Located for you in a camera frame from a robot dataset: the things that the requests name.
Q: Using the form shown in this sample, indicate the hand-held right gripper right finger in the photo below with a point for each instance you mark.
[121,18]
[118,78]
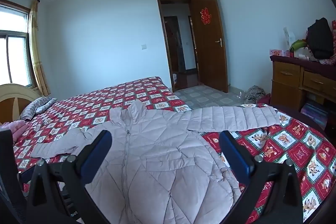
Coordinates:
[236,158]

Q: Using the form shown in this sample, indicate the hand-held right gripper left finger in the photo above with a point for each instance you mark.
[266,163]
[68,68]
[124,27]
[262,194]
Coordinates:
[97,158]

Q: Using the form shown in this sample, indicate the pale pink quilted jacket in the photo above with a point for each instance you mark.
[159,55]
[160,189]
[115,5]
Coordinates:
[157,161]

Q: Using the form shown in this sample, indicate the pink clothes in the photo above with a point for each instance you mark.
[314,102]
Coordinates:
[17,127]

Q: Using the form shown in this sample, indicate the grey cloth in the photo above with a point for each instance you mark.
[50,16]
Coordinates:
[254,94]

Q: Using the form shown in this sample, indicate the dark red cloth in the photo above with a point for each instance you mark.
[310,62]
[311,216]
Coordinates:
[267,98]

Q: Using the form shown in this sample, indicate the red checkered printed bedspread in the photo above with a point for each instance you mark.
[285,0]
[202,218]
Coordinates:
[302,140]

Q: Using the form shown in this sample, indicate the black mesh chair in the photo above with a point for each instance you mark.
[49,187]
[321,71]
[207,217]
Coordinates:
[8,174]

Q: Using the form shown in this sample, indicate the striped pillow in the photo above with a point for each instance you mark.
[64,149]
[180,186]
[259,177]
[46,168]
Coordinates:
[36,107]

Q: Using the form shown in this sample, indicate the wooden dresser with drawers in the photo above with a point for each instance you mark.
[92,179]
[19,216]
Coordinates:
[286,82]

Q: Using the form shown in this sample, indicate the purple printed box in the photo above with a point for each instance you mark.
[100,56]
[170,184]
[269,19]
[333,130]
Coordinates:
[315,112]

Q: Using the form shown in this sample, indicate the small white container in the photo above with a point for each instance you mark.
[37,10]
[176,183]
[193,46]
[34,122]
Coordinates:
[174,78]

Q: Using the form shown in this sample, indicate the wooden bed headboard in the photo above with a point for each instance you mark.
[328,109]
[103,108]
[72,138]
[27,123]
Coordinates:
[10,100]

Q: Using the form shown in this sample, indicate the brown wooden door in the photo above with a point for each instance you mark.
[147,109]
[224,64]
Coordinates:
[210,56]

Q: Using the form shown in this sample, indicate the pink box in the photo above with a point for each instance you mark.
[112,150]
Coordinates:
[275,52]

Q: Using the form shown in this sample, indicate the yellow curtain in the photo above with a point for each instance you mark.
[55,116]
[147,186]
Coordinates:
[36,56]

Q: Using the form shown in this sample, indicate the white plastic bag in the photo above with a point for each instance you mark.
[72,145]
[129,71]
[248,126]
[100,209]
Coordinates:
[304,53]

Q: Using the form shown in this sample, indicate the green bag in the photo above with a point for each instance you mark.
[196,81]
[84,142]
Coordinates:
[298,44]

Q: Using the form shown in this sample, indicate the window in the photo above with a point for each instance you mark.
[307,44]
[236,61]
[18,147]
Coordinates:
[15,56]

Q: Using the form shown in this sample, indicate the white box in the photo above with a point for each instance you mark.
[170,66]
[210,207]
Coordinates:
[288,37]

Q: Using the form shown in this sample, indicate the plaid cloth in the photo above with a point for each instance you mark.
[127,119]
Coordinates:
[329,60]

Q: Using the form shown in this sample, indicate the black garment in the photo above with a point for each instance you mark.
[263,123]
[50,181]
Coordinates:
[319,40]

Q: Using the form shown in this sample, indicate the red paper door decoration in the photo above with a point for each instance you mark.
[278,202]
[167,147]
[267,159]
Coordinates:
[206,16]

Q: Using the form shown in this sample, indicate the brown door frame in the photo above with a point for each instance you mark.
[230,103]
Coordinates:
[162,43]

